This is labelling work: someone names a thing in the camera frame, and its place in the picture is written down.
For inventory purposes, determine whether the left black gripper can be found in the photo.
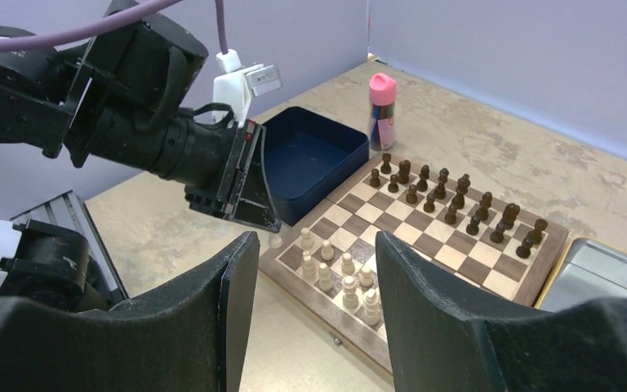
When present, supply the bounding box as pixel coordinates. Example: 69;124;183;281
91;103;282;234

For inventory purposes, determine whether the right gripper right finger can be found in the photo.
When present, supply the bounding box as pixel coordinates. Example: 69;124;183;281
376;231;627;391

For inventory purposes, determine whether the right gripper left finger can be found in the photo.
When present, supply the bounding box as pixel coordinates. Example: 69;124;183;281
0;231;260;391

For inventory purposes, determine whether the white chess piece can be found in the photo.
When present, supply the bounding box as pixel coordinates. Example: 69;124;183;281
318;262;334;292
341;275;359;311
358;265;375;290
362;289;381;326
300;227;315;251
340;252;356;276

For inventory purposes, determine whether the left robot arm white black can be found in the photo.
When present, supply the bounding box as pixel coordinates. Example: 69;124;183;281
0;1;282;312

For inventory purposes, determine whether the wooden chess board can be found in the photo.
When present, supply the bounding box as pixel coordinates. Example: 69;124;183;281
260;154;568;372

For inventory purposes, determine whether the dark chess piece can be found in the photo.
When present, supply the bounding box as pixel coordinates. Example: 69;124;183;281
397;160;411;185
451;173;471;210
500;203;521;229
527;218;549;245

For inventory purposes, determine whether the dark blue tin lid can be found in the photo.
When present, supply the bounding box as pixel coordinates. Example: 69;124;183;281
264;106;369;226

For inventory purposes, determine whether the gold metal tin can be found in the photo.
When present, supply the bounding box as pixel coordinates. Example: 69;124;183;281
534;237;627;312

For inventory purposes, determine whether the pink capped bottle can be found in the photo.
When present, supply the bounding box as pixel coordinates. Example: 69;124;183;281
368;73;397;150

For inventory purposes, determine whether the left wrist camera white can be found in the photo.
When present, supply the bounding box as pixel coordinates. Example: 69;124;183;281
212;49;282;127

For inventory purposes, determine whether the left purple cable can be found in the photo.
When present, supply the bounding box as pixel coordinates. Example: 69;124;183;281
0;0;230;56

